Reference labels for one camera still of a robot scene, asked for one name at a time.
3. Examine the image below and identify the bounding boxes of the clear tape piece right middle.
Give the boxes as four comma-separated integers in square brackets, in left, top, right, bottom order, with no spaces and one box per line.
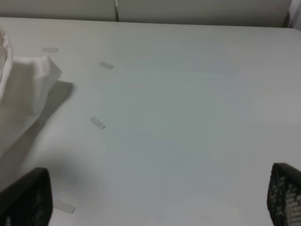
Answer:
[90,117,106,129]

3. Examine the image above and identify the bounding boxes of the clear tape piece front right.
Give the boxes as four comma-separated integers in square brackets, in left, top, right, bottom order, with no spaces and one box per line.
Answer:
[53,199,75,214]

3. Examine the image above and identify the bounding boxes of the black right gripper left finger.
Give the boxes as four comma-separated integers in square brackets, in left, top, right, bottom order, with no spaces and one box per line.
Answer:
[0,168,52,226]

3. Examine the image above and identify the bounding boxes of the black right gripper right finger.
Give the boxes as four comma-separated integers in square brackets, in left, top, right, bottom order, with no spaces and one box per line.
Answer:
[267,163,301,226]

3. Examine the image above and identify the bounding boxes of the white short sleeve t-shirt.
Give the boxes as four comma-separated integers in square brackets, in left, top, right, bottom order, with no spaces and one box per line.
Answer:
[0,29,62,155]

